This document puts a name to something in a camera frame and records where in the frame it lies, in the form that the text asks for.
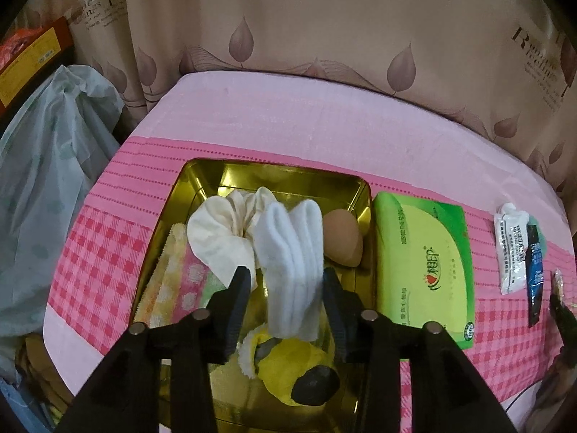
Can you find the blue black protein sachet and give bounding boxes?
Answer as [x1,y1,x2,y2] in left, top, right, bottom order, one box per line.
[525,224,544,327]

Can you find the white sachet packet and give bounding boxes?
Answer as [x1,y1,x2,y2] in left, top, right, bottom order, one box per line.
[494,202,529,295]

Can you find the colourful dotted towel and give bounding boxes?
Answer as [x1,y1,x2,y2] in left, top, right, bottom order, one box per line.
[134,223,225,328]

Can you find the yellow black plush toy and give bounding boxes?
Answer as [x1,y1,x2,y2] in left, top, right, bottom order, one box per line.
[237,324,340,407]

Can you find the beige makeup sponge egg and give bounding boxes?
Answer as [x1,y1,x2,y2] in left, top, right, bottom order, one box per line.
[323,209,363,268]

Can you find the cream fabric scrunchie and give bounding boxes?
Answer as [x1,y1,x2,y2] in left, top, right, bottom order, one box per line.
[187,187,277,288]

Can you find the white socks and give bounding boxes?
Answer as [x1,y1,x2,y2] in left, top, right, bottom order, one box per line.
[253,200,324,342]

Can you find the cotton swabs packet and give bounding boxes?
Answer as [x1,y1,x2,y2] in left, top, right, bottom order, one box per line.
[552,269,564,302]

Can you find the teal fluffy scrunchie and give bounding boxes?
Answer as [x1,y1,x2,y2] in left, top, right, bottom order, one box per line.
[528,215,548,257]

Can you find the person right hand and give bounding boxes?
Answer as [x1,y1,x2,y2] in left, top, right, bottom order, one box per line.
[523,347,576,432]

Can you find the clothes pile on floor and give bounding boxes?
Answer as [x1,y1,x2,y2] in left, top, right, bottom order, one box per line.
[1,332,73,432]

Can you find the gold metal tin box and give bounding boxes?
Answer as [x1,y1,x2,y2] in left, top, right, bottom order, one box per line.
[132,159,375,432]

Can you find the green tin lid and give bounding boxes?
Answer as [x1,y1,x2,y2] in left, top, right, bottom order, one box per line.
[374,192,475,350]

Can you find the pink checkered tablecloth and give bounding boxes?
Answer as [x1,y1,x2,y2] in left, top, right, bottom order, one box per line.
[43,71,576,424]

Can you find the grey plastic furniture cover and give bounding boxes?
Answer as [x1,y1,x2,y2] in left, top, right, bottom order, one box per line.
[0,65,124,381]

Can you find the beige leaf-print curtain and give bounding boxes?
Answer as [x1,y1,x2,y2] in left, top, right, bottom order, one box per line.
[63,0,576,202]

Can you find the red yellow cardboard box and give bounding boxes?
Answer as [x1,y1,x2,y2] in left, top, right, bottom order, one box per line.
[1,17,73,115]

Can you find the orange plastic bag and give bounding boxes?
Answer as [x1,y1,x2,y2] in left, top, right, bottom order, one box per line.
[0,27,44,69]

